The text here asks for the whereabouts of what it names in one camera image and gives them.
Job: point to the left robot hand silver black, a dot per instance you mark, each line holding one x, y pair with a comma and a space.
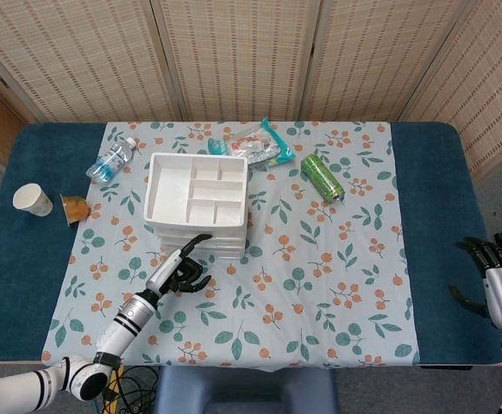
169, 271

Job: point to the clear plastic drawer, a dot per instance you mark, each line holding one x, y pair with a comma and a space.
225, 241

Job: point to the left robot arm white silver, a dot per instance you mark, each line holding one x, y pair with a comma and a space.
126, 323

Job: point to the white compartment trays stack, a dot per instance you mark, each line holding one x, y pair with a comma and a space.
171, 190

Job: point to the orange fruit jelly cup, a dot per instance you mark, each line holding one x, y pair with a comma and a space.
77, 208

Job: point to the floral print tablecloth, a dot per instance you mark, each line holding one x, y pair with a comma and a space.
277, 302

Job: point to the clear water bottle blue label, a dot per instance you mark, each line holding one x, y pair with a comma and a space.
108, 163

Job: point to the small teal packet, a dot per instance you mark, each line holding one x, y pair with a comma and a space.
216, 146

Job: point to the blue padded chair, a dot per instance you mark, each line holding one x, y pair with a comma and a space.
242, 390

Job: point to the clear snack packet red print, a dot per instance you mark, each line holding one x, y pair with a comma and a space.
251, 146

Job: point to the white paper cup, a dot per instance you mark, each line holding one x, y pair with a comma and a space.
31, 199

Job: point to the teal white snack bag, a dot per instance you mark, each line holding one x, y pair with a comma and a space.
283, 148

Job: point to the green drink can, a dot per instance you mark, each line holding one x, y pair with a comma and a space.
322, 177

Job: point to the woven bamboo screen panel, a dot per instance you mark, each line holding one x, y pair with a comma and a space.
376, 56
492, 86
78, 60
238, 56

